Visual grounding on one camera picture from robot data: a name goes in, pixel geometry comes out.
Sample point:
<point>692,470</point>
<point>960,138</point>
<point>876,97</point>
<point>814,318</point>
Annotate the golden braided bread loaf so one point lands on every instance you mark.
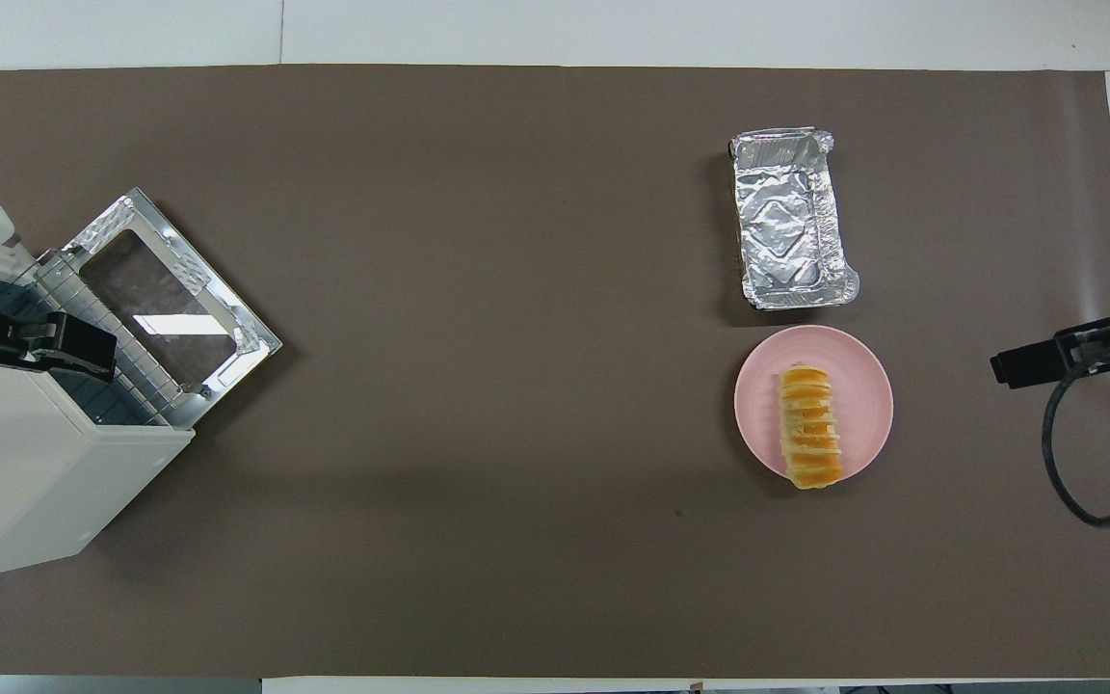
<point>810,429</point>

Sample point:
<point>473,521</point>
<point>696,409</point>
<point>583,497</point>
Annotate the aluminium foil tray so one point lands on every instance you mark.
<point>791,231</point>

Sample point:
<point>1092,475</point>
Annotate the metal oven rack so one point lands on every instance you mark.
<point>145,371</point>

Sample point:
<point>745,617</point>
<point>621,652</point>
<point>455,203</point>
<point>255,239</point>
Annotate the cream toaster oven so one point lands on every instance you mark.
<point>25,482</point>

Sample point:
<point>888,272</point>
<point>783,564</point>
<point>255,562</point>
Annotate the glass oven door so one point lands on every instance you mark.
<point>247,337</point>

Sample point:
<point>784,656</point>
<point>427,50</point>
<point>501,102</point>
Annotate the pink round plate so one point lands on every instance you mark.
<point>863,386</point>

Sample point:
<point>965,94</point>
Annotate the brown paper table mat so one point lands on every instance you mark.
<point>516,386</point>

